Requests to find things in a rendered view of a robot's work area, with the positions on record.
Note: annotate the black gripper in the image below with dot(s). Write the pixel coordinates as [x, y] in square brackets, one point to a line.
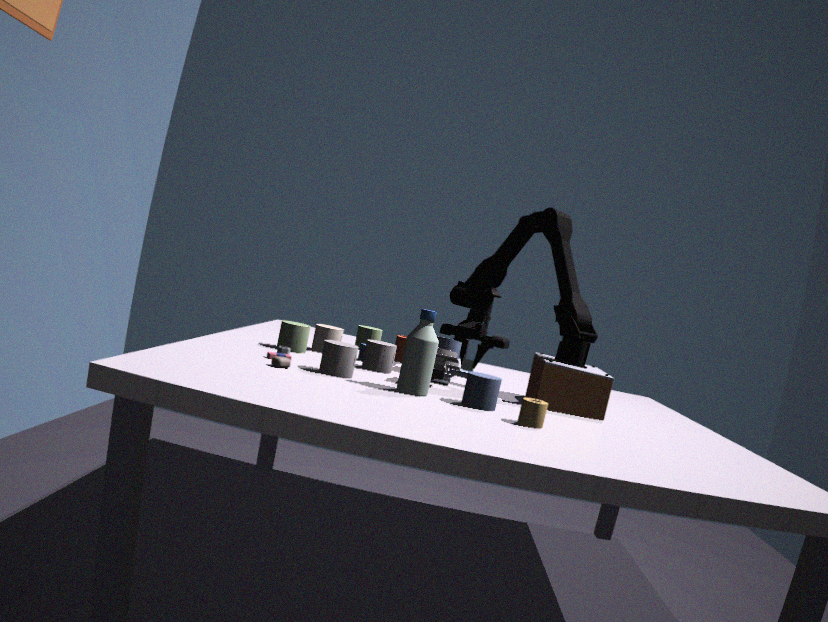
[487, 341]

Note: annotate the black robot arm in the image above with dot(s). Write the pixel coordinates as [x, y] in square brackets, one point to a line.
[572, 313]

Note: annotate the grey bottle with blue cap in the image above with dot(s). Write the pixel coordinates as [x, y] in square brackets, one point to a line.
[419, 357]

